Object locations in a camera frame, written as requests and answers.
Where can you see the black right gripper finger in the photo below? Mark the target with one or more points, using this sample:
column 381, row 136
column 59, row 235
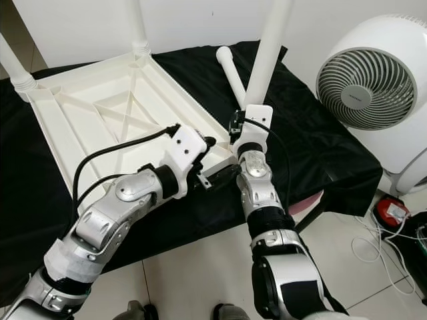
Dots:
column 232, row 126

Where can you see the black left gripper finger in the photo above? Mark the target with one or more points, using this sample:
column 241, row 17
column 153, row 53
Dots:
column 209, row 142
column 224, row 177

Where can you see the white plastic table leg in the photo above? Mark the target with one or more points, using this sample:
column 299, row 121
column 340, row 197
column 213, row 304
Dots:
column 230, row 73
column 270, row 53
column 139, row 23
column 15, row 66

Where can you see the white plastic table top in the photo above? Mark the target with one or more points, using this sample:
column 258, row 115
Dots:
column 100, row 106

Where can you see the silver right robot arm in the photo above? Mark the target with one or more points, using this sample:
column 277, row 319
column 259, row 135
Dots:
column 260, row 193

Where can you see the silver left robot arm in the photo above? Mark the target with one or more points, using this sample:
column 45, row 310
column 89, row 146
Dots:
column 107, row 223

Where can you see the black tablecloth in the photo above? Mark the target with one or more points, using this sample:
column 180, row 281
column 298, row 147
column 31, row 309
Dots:
column 327, row 133

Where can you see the pink cloth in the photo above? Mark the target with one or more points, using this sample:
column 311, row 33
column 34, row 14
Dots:
column 310, row 200

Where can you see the white round fan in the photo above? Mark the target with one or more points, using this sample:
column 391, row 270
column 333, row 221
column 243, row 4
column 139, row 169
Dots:
column 367, row 86

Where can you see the grey right robot foot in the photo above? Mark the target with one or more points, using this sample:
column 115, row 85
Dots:
column 230, row 313

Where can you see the grey robot foot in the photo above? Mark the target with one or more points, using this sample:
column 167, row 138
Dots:
column 230, row 313
column 137, row 312

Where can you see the grey left robot foot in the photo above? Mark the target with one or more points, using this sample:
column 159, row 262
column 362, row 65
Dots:
column 137, row 312

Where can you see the red floor device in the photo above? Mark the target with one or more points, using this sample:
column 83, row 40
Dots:
column 392, row 212

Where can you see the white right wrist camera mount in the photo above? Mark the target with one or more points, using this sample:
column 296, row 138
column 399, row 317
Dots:
column 255, row 123

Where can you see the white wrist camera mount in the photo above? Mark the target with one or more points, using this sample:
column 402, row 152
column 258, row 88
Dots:
column 255, row 123
column 187, row 153

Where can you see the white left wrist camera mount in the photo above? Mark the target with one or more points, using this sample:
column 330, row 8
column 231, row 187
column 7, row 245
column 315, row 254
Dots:
column 187, row 153

